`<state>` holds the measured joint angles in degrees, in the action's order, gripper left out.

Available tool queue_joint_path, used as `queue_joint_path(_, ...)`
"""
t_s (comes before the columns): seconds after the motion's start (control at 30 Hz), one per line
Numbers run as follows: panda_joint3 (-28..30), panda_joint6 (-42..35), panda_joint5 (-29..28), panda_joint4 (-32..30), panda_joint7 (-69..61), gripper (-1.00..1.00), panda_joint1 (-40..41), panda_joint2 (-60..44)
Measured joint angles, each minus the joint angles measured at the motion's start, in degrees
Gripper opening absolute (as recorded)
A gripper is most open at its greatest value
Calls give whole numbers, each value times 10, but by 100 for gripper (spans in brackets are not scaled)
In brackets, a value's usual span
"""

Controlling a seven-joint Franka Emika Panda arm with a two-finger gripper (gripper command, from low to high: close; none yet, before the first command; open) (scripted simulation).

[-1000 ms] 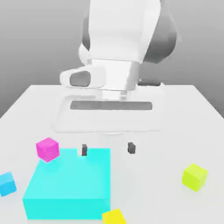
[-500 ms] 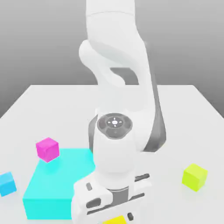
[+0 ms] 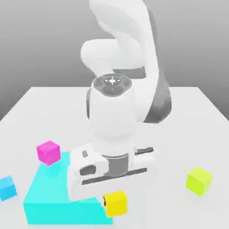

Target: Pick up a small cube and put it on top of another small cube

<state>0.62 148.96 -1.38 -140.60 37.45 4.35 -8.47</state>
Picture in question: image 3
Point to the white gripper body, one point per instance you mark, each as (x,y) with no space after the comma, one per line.
(114,186)

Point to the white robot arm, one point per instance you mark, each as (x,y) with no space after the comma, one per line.
(111,116)

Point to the small yellow cube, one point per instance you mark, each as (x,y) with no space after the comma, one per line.
(116,204)

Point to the small magenta cube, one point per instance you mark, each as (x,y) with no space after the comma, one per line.
(48,153)

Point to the small lime cube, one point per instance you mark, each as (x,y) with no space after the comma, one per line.
(198,181)

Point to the small blue cube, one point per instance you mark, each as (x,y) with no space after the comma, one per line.
(7,187)

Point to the large cyan box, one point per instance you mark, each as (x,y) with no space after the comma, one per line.
(51,202)

